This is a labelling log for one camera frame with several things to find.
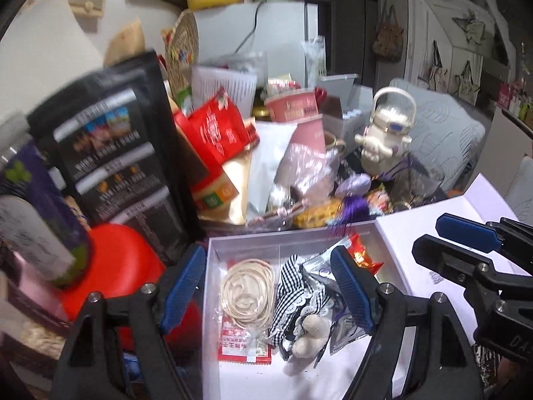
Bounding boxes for white cabinet bird decorations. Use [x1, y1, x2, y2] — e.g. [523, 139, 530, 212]
[415, 0, 518, 106]

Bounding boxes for white robot figure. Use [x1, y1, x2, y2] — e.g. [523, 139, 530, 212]
[353, 86, 417, 176]

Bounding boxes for yellow waffle snack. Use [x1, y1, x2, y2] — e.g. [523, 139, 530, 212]
[293, 199, 347, 230]

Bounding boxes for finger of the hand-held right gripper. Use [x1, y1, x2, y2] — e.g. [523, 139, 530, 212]
[435, 213, 533, 260]
[411, 235, 533, 301]

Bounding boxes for hanging brown bag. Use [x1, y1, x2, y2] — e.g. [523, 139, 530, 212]
[372, 2, 405, 62]

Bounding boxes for red snack bags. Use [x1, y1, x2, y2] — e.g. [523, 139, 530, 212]
[174, 89, 260, 176]

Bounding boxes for purple tassel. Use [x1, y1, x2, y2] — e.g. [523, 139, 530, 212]
[328, 197, 372, 235]

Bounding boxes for beige hair tie bundle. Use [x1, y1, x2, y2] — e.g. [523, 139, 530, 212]
[219, 258, 276, 331]

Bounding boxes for shelf of bottles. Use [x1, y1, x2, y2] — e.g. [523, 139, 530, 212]
[497, 55, 533, 122]

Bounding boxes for silver purple snack packet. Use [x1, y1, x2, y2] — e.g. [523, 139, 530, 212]
[301, 253, 372, 356]

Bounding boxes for purple pouch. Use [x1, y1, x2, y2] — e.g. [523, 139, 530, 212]
[335, 173, 372, 197]

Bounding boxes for clear drinking glass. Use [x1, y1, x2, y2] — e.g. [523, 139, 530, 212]
[389, 166, 443, 210]

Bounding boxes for pink paper cup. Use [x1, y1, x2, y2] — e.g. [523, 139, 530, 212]
[264, 87, 320, 123]

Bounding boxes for clear plastic container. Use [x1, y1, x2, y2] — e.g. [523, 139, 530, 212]
[320, 74, 374, 135]

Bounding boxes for white lavender gift box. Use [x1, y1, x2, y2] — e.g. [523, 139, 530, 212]
[202, 172, 533, 400]

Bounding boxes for pink box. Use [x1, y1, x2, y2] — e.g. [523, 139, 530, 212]
[0, 249, 72, 331]

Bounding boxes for black printed bag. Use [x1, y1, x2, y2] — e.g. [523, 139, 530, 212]
[26, 49, 197, 260]

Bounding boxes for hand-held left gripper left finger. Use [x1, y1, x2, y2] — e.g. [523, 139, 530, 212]
[50, 244, 207, 400]

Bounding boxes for black cable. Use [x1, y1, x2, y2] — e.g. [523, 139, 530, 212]
[230, 2, 268, 58]

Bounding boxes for white ribbed cup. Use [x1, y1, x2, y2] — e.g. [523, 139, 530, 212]
[191, 64, 259, 114]

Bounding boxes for white refrigerator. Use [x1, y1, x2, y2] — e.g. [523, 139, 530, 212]
[193, 2, 318, 81]

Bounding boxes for black white checked scrunchie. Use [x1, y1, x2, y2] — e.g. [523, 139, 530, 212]
[268, 254, 312, 342]

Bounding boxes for small red candy packet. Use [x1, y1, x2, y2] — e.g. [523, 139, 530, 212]
[347, 233, 384, 276]

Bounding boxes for round woven fan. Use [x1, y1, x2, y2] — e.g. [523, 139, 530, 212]
[166, 10, 201, 97]

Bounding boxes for red plastic container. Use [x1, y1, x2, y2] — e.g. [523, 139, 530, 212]
[59, 222, 201, 353]

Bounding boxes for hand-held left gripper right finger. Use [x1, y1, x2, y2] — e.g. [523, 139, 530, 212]
[330, 245, 484, 400]

